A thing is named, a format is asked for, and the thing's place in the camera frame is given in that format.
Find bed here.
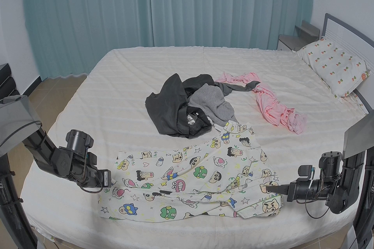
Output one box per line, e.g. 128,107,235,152
22,13,374,242

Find pink garment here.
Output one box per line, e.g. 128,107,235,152
215,71,307,135

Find grey bedside table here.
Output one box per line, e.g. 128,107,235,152
278,20,320,52

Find grey knit garment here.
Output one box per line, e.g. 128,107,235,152
188,84,236,127

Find black chest of drawers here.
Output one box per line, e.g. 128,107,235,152
0,64,21,101

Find black cable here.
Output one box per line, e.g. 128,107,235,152
304,200,332,220

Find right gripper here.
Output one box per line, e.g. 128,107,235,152
265,180,320,202

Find black garment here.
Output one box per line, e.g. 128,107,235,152
145,73,224,138

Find white printed pillow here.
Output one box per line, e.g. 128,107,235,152
296,38,371,99

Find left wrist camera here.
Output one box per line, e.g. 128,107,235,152
85,151,99,168

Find white printed pyjama top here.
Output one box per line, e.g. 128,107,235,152
99,121,283,220

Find dark grey garment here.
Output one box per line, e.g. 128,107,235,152
215,82,260,96

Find blue-green curtain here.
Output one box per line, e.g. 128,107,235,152
23,0,314,82

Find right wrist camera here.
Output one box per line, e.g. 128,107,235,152
297,165,314,184

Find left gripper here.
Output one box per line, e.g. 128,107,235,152
83,167,115,191

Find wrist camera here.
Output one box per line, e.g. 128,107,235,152
85,151,99,168
297,165,314,184

